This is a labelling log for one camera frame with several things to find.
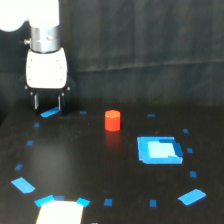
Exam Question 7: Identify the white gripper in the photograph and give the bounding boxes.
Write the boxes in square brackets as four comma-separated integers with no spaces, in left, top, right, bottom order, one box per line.
[20,48,69,110]

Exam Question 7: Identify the red cylinder block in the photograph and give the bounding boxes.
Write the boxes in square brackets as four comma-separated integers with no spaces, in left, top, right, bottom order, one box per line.
[105,110,121,132]

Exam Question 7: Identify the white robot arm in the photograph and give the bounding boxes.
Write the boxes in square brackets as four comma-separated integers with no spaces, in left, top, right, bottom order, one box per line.
[0,0,72,111]

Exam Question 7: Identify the long blue tape top-left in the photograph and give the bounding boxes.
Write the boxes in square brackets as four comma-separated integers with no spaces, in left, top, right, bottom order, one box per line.
[41,107,60,118]

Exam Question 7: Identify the small blue tape left middle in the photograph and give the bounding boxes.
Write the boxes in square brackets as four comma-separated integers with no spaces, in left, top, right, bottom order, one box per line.
[26,140,33,146]

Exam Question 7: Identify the small blue tape left lower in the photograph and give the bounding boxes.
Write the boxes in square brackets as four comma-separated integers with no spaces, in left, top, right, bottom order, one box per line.
[15,164,23,170]

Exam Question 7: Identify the black backdrop curtain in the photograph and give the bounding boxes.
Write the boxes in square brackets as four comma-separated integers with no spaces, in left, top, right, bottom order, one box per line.
[59,0,224,105]

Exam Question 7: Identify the large blue tape left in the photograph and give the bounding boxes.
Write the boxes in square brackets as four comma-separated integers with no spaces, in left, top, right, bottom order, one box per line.
[12,177,35,194]

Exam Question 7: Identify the large blue tape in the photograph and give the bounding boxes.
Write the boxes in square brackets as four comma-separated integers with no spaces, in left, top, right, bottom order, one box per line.
[12,177,35,194]
[178,189,206,206]

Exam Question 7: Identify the blue tape by paper left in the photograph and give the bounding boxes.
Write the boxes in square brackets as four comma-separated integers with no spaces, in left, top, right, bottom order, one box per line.
[34,195,55,207]

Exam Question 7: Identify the blue tape by paper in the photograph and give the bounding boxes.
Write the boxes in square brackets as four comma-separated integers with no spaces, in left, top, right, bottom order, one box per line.
[77,198,90,207]
[34,195,55,207]

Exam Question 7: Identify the blue tape by paper right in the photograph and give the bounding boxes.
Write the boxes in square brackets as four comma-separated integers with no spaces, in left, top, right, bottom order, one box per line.
[77,198,90,207]

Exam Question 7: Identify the blue tape square target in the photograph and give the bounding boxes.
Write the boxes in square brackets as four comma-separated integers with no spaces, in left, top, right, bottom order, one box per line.
[137,136,183,165]

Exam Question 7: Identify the white paper sheet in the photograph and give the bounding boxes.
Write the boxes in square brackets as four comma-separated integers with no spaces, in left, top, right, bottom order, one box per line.
[36,201,83,224]

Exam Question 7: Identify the small blue tape bottom centre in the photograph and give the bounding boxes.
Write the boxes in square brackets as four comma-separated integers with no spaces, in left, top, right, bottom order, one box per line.
[104,199,113,206]

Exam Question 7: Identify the small blue tape bottom right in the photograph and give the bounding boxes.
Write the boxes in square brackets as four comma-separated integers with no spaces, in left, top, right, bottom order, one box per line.
[150,199,157,207]

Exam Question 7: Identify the small blue tape right middle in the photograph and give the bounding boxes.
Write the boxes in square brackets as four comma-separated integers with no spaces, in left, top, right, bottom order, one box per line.
[187,148,193,154]

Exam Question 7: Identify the small blue tape right lower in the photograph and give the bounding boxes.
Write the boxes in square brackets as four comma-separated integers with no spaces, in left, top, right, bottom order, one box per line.
[190,171,197,178]

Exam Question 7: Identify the large blue tape right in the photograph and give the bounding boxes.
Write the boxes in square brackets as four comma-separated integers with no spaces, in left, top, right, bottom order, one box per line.
[178,189,206,206]

